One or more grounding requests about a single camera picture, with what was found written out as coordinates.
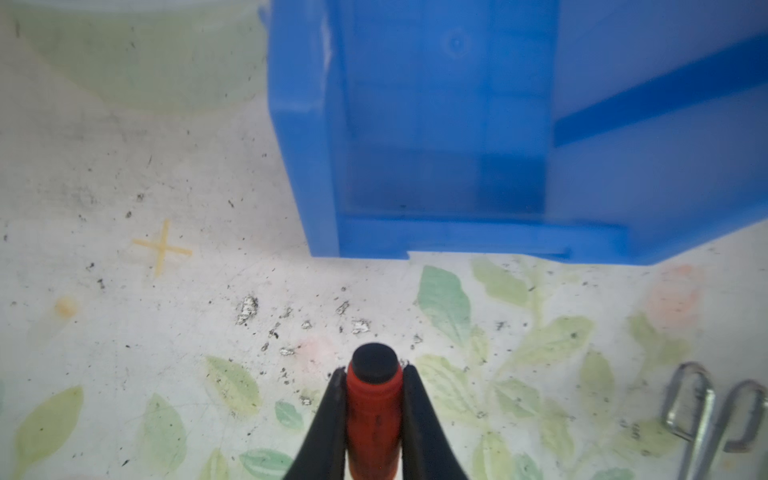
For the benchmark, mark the blue plastic bin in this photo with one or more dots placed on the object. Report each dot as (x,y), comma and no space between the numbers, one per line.
(586,132)

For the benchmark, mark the silver metal clip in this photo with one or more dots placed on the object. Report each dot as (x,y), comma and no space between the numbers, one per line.
(686,412)
(736,427)

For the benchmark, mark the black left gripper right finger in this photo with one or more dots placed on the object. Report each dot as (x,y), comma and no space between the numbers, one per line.
(426,453)

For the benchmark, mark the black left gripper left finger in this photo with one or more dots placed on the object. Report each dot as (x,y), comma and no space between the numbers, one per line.
(322,455)

